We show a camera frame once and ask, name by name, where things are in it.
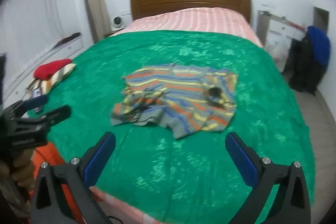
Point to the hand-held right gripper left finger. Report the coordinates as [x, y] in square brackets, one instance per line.
[101, 158]

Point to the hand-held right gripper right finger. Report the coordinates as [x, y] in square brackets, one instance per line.
[241, 161]

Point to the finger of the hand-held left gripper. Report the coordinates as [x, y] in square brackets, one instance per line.
[56, 114]
[36, 102]

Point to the striped knit sweater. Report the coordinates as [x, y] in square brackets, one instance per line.
[178, 98]

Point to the person's left hand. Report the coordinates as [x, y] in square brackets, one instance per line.
[23, 169]

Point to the small printed card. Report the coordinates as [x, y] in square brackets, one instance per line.
[37, 92]

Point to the striped folded cloth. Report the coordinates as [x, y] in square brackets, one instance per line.
[56, 78]

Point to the red folded cloth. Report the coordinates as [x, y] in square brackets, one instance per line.
[51, 69]

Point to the green blanket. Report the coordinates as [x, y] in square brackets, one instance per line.
[162, 161]

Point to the small white fan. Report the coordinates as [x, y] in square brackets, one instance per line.
[117, 22]

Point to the black jacket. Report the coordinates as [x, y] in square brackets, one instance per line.
[304, 69]

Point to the white plastic bag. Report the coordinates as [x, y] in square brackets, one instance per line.
[278, 49]

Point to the white dresser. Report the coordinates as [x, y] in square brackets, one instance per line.
[275, 27]

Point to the blue cloth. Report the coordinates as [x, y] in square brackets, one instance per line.
[319, 43]

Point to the pink striped bed sheet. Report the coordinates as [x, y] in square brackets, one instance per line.
[191, 20]

